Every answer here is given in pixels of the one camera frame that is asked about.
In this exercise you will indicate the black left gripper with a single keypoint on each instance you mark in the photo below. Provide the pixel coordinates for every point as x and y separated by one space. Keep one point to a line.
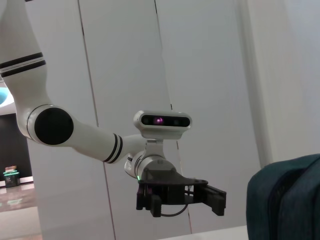
172 188

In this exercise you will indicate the dark blue insulated bag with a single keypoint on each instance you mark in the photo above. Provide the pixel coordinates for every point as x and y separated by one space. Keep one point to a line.
287 200

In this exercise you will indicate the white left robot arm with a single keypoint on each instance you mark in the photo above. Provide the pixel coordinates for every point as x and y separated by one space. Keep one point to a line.
57 125

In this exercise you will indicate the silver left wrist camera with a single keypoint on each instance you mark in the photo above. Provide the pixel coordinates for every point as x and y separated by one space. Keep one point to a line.
162 125

